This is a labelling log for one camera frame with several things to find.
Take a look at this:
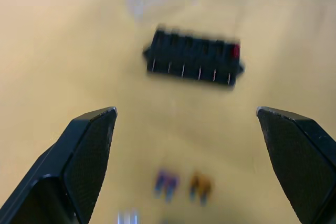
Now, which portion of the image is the black fuse box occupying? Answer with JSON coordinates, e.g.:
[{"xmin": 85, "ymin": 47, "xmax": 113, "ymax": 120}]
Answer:
[{"xmin": 142, "ymin": 24, "xmax": 246, "ymax": 90}]

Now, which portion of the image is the orange blade fuse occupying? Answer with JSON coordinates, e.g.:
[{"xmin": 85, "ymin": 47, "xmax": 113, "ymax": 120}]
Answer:
[{"xmin": 188, "ymin": 170, "xmax": 213, "ymax": 206}]

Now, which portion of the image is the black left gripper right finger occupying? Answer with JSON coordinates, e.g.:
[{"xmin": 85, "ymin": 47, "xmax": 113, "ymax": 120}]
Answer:
[{"xmin": 256, "ymin": 106, "xmax": 336, "ymax": 224}]

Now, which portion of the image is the purple blade fuse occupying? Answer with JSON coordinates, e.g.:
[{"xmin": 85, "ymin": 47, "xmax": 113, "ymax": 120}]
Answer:
[{"xmin": 153, "ymin": 168, "xmax": 180, "ymax": 203}]

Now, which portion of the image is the red blade fuse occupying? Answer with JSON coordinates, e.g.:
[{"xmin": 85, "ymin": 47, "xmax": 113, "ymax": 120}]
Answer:
[{"xmin": 231, "ymin": 43, "xmax": 242, "ymax": 59}]

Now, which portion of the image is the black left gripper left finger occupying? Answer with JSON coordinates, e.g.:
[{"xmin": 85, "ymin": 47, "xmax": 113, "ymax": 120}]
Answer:
[{"xmin": 0, "ymin": 106, "xmax": 118, "ymax": 224}]

